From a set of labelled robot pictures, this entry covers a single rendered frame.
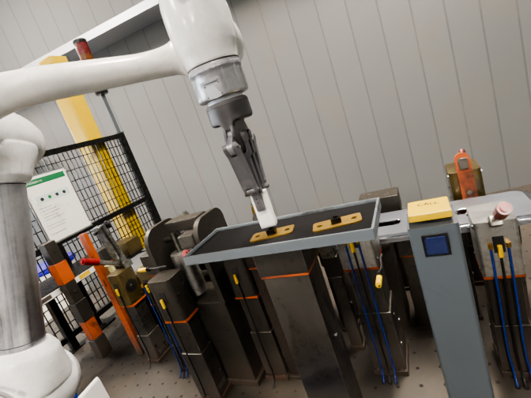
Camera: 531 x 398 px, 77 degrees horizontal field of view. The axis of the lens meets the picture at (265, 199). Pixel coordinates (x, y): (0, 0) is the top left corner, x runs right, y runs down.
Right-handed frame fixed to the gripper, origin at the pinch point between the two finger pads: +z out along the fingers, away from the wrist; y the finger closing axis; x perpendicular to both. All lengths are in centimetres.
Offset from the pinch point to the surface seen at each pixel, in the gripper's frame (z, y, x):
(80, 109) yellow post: -50, -101, -112
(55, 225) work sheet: -1, -58, -115
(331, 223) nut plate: 5.0, 2.4, 11.4
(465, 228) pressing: 21.5, -19.5, 36.5
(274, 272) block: 11.6, 2.8, -1.2
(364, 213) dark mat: 5.3, 0.3, 17.1
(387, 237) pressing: 21.1, -22.4, 20.1
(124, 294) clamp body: 23, -25, -63
